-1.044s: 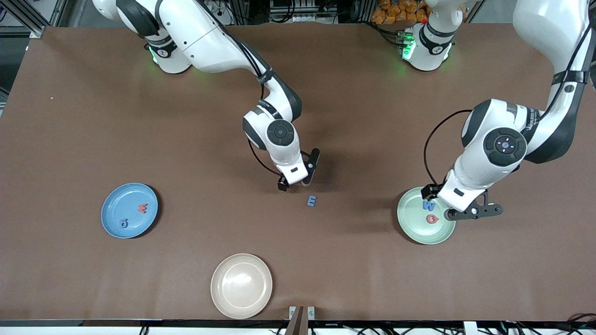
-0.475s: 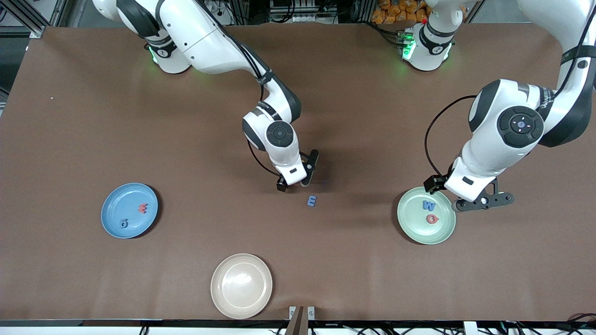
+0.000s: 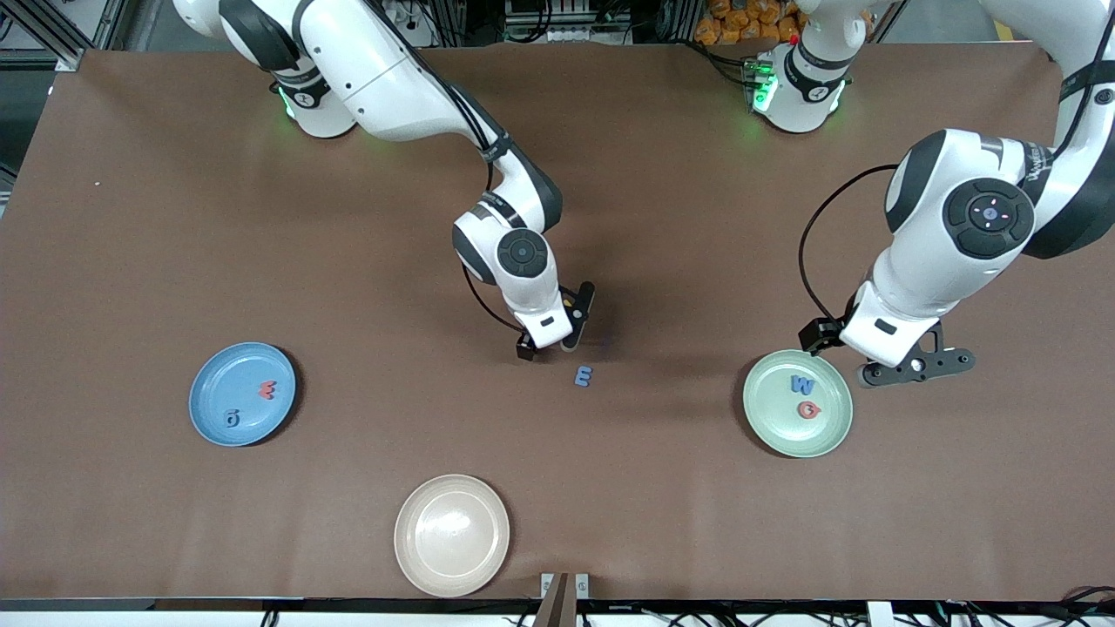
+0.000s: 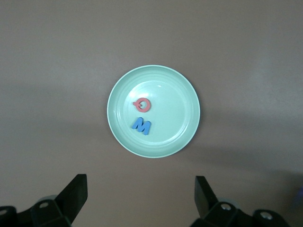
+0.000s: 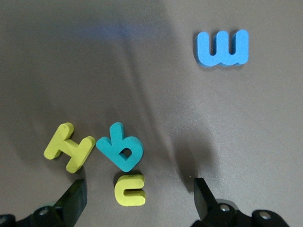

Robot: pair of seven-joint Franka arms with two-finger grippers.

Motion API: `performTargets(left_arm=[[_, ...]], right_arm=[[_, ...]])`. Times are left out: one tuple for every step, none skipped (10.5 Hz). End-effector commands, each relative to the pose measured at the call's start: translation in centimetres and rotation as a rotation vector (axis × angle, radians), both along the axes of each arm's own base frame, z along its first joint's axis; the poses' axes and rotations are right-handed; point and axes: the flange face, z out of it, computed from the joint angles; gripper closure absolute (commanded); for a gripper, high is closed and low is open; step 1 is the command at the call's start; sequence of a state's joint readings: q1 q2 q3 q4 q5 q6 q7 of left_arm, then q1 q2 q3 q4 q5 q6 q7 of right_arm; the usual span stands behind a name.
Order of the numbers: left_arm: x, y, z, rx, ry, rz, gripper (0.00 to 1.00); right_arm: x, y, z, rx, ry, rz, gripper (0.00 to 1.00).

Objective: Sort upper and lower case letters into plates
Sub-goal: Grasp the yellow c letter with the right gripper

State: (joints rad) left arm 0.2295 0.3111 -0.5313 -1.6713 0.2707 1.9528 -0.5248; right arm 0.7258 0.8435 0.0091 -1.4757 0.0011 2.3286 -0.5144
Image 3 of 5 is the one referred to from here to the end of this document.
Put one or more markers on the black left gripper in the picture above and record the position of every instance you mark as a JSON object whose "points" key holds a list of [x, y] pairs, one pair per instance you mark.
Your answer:
{"points": [[820, 335]]}

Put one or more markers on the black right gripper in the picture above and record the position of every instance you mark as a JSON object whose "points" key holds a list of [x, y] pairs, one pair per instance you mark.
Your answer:
{"points": [[525, 348]]}

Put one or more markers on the blue foam letter m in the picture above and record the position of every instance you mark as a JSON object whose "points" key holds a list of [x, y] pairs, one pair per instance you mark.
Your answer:
{"points": [[578, 376]]}

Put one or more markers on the red foam letter Q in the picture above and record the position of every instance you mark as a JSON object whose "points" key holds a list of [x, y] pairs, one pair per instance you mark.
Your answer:
{"points": [[802, 410]]}

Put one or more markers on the blue foam letter W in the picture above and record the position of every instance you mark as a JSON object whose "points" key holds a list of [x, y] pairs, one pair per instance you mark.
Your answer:
{"points": [[794, 386]]}

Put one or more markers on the red foam letter m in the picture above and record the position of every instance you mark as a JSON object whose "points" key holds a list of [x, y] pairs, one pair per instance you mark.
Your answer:
{"points": [[266, 391]]}

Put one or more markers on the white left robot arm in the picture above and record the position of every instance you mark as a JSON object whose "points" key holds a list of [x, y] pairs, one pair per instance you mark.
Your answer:
{"points": [[932, 261]]}

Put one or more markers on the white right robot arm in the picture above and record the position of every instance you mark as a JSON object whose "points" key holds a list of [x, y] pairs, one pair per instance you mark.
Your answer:
{"points": [[375, 70]]}

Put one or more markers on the green plate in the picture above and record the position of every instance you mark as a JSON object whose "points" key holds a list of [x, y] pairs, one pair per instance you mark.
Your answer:
{"points": [[784, 427]]}

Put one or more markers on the beige plate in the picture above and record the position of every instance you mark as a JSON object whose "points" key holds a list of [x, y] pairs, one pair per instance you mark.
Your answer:
{"points": [[451, 535]]}

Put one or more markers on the black equipment rack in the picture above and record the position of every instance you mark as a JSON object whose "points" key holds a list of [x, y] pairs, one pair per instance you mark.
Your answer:
{"points": [[566, 22]]}

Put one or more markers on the pile of orange items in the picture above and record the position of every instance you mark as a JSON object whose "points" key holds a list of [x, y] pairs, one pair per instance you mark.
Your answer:
{"points": [[732, 22]]}

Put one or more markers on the white power strip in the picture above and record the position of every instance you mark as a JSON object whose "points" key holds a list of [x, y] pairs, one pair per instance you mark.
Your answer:
{"points": [[405, 19]]}

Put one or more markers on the blue plate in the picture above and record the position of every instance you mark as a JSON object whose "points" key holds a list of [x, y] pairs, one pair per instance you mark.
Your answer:
{"points": [[218, 383]]}

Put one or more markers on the metal table edge bracket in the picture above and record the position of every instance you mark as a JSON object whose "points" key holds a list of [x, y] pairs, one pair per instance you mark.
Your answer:
{"points": [[564, 601]]}

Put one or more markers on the aluminium frame post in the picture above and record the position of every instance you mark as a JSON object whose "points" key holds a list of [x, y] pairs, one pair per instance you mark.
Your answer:
{"points": [[42, 33]]}

